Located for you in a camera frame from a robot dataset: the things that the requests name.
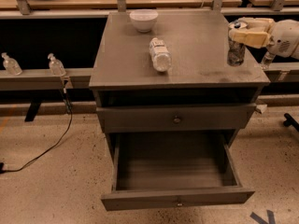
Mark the grey metal shelf rail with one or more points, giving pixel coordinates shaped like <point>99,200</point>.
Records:
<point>43,79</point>

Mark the clear pump bottle far left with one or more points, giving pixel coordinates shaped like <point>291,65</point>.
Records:
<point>11,65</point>

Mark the open grey middle drawer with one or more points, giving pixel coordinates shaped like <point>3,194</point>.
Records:
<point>173,169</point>

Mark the silver redbull can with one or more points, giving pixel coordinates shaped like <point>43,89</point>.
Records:
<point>236,52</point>

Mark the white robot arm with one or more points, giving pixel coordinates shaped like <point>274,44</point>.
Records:
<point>281,38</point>

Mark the clear pump bottle on rail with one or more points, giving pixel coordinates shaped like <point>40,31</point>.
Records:
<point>56,66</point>

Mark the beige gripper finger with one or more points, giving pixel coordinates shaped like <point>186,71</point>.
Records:
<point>250,37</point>
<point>256,24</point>

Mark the closed grey top drawer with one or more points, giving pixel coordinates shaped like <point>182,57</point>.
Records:
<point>162,118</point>

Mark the upright clear water bottle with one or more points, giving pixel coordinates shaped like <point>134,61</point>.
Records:
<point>267,60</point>

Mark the grey wooden drawer cabinet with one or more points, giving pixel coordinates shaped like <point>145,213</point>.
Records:
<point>123,73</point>

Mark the black chair base leg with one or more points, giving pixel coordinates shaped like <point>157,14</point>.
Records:
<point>290,121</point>

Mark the clear plastic bottle lying down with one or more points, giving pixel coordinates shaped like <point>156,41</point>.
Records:
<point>160,56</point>

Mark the white ceramic bowl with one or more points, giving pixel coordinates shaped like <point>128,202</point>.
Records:
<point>143,19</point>

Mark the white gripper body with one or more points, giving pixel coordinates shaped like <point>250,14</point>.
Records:
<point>282,37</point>

